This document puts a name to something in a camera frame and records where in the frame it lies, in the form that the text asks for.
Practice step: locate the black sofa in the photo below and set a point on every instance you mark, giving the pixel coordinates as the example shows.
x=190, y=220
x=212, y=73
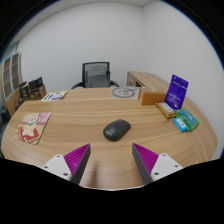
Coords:
x=4, y=116

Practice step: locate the black mesh office chair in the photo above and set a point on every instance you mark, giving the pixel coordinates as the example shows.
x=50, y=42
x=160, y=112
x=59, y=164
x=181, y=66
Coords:
x=95, y=63

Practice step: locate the black computer mouse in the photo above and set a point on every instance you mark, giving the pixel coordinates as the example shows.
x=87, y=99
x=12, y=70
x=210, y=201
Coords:
x=116, y=130

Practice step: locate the wooden shelf unit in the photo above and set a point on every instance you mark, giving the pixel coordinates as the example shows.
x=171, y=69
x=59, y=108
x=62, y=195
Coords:
x=10, y=75

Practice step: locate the small blue box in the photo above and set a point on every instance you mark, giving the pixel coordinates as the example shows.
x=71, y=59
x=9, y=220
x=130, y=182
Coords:
x=180, y=125

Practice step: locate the grey backpack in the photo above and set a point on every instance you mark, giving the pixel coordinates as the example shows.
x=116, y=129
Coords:
x=96, y=77

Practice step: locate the cartoon print mouse pad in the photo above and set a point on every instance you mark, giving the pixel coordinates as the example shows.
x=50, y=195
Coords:
x=32, y=127

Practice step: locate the orange-brown cardboard box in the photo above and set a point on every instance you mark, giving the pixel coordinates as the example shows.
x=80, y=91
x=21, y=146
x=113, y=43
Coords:
x=152, y=97

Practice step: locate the dark brown small carton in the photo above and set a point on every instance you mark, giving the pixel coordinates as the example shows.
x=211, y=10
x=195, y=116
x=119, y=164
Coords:
x=23, y=90

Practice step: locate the purple product packet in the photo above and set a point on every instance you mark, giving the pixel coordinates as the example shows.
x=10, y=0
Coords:
x=176, y=92

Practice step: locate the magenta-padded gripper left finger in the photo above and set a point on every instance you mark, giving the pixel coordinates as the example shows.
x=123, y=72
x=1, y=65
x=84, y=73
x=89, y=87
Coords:
x=76, y=158

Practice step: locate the brown printed carton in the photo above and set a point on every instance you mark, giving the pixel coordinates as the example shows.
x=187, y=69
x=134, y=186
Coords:
x=38, y=93

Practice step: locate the green flat box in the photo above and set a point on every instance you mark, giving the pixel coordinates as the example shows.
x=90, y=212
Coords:
x=190, y=119

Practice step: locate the black carton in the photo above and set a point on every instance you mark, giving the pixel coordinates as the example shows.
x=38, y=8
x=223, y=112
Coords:
x=35, y=83

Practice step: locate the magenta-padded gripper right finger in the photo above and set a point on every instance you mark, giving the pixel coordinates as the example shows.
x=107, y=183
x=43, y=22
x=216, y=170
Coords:
x=146, y=158

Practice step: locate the small tan box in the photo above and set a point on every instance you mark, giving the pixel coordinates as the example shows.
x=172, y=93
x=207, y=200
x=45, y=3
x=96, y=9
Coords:
x=165, y=110

